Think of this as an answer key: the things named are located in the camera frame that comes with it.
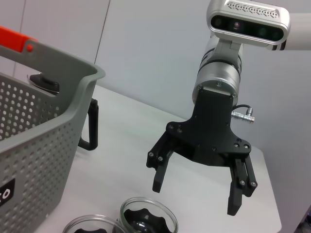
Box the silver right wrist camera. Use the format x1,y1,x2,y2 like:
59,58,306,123
206,0,292,55

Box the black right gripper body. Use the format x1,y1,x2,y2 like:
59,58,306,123
166,87,251,168

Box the glass teacup black base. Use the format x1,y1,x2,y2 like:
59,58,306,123
120,196,178,233
62,214,122,233

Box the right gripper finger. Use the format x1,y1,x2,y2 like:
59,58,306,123
145,131,182,194
226,152,258,217

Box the right gripper cable metal plugs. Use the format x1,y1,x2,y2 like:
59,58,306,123
230,104,256,125

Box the grey perforated storage bin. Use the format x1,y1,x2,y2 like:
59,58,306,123
0,38,106,233

